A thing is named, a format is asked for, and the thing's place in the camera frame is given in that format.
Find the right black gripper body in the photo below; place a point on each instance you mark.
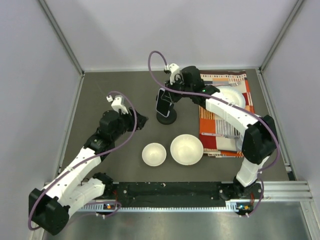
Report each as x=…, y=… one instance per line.
x=180, y=86

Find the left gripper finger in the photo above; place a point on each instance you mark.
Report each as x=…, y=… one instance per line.
x=141, y=121
x=132, y=112

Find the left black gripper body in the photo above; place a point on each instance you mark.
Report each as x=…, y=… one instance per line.
x=126, y=122

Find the black smartphone lavender case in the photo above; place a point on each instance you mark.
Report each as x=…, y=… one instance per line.
x=163, y=102

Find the black phone stand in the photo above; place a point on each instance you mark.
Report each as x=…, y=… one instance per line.
x=167, y=120

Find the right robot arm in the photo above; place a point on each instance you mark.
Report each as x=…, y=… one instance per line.
x=259, y=133

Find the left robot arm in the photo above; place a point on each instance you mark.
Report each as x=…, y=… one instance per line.
x=51, y=207

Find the small white bowl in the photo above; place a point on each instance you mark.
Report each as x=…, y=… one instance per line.
x=154, y=154

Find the white plate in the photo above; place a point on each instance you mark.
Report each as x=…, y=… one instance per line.
x=233, y=95

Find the large white bowl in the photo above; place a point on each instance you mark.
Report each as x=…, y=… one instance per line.
x=186, y=149

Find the colourful patterned cloth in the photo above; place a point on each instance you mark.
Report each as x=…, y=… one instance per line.
x=220, y=147

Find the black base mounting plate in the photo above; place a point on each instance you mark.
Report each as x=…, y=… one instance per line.
x=181, y=194

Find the light blue mug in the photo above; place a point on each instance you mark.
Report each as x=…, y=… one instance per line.
x=239, y=143

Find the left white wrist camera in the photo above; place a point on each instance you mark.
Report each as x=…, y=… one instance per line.
x=117, y=104

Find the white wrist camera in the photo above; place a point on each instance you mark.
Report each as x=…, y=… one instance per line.
x=117, y=104
x=173, y=70

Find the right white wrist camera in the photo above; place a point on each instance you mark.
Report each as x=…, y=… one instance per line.
x=173, y=70

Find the pink handled knife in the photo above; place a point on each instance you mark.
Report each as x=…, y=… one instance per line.
x=228, y=136

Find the pink handled fork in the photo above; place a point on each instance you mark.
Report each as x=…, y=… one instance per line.
x=232, y=84

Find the aluminium frame rail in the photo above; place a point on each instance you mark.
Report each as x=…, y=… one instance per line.
x=284, y=210

